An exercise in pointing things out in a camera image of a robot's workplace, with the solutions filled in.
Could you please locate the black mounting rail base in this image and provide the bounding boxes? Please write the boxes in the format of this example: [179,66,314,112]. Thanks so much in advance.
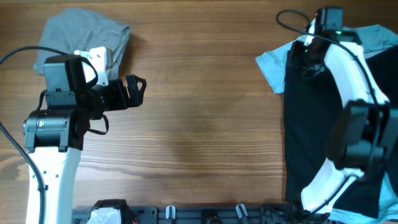
[71,198,330,224]

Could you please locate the folded grey shirt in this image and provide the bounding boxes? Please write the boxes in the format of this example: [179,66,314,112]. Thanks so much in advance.
[39,8,131,80]

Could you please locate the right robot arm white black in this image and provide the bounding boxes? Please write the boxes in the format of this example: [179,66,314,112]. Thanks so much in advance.
[286,6,397,220]

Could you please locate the black shorts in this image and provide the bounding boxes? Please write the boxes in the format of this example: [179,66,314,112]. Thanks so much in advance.
[283,40,398,218]

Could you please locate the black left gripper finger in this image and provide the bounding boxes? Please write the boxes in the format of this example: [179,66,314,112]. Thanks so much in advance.
[136,77,147,105]
[126,75,139,106]

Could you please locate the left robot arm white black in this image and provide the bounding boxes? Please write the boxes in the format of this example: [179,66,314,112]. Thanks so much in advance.
[23,54,147,223]

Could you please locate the light blue t-shirt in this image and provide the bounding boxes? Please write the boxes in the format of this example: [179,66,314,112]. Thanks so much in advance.
[256,24,397,223]

